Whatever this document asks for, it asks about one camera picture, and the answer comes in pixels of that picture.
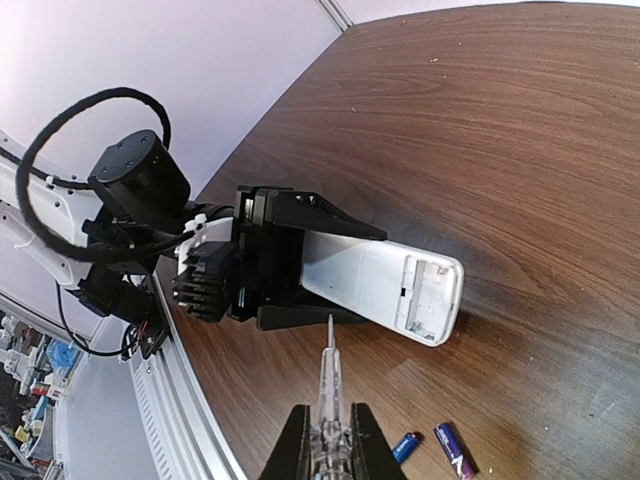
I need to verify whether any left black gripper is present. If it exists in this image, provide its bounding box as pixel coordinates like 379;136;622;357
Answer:
230;186;388;331

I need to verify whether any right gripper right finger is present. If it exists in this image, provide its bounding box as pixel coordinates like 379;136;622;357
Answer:
351;403;407;480

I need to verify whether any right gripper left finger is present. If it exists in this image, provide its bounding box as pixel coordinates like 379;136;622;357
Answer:
258;404;311;480

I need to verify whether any blue AAA battery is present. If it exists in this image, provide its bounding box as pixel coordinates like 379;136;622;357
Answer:
391;432;421;464

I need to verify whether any clear handle screwdriver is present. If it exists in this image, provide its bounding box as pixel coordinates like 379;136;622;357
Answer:
310;314;352;479

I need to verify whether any purple AAA battery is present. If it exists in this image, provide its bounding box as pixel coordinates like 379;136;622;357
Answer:
434;423;477;480

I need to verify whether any white remote control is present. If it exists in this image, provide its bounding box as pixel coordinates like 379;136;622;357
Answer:
301;232;464;347

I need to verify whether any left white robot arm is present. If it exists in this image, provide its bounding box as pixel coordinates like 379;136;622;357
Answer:
28;130;387;325

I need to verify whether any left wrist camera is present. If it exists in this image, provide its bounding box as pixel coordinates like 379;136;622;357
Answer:
172;214;239;323

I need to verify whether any front aluminium rail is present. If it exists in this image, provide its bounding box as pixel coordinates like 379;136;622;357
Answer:
52;274;249;480

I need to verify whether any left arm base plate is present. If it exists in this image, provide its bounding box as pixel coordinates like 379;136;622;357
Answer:
116;276;169;362

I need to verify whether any left aluminium frame post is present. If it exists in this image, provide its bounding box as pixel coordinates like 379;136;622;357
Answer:
317;0;354;32

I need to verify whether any left black camera cable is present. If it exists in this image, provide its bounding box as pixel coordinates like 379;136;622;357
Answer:
16;87;236;264

